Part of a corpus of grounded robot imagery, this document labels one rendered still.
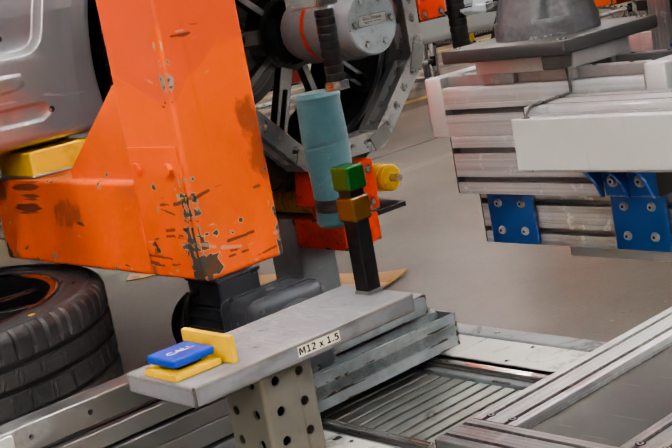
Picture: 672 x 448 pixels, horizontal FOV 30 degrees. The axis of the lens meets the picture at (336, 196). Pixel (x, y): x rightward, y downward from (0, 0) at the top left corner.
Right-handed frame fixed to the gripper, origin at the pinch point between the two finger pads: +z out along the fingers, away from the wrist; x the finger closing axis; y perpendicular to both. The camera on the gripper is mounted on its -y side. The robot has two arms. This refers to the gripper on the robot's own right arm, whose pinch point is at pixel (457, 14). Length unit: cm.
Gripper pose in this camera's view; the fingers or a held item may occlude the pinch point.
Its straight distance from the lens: 250.3
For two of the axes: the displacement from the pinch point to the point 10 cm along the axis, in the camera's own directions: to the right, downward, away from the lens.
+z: -7.3, 2.5, -6.3
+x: 6.6, 0.2, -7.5
